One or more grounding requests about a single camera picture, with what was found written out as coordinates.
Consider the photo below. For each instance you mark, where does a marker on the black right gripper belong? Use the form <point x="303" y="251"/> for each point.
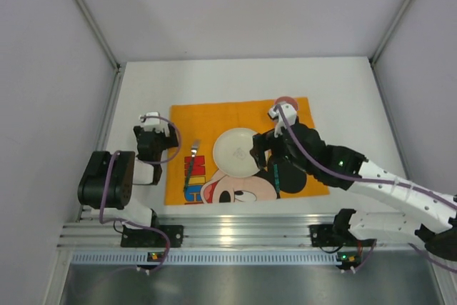
<point x="262" y="146"/>

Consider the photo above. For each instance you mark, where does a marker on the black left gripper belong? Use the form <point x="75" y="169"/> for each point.
<point x="152" y="139"/>

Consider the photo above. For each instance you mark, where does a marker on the cream round plate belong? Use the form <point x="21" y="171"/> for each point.
<point x="231" y="153"/>

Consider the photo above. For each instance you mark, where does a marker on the green handled spoon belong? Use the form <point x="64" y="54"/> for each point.
<point x="276" y="181"/>

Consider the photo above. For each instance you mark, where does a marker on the green handled fork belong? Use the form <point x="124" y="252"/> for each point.
<point x="194" y="150"/>

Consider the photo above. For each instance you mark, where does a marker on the orange cartoon mouse placemat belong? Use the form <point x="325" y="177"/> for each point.
<point x="207" y="184"/>

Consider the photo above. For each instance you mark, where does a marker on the pink plastic cup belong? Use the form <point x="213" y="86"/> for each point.
<point x="288" y="100"/>

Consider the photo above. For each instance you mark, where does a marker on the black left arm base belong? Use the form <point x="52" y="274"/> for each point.
<point x="141" y="238"/>

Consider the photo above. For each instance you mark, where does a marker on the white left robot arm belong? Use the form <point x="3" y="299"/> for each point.
<point x="108" y="179"/>

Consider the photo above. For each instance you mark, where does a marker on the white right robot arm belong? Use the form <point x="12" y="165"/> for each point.
<point x="422" y="217"/>

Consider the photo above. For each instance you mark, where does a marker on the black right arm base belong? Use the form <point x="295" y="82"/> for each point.
<point x="337" y="234"/>

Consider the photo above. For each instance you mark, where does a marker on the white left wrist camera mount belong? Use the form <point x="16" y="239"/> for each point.
<point x="154" y="122"/>

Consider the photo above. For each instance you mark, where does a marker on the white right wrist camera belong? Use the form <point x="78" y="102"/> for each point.
<point x="284" y="114"/>

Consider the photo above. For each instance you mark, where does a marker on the aluminium mounting rail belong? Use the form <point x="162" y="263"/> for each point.
<point x="219" y="232"/>

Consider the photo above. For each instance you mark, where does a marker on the perforated metal cable tray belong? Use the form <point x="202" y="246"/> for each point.
<point x="213" y="258"/>

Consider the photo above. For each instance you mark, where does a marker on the left aluminium corner post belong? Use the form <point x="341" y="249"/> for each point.
<point x="98" y="34"/>

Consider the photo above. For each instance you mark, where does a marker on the aluminium corner post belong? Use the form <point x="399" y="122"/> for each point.
<point x="396" y="20"/>
<point x="98" y="34"/>

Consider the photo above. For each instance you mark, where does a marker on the right aluminium corner post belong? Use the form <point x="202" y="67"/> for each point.
<point x="396" y="20"/>

